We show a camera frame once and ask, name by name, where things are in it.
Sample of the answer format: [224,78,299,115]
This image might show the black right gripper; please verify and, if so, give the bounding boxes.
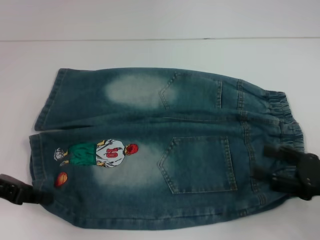
[250,144,320,201]

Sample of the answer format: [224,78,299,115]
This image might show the blue denim shorts with print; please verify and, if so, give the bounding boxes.
[28,67,306,229]

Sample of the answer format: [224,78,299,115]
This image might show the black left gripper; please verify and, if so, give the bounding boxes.
[0,173,54,206]

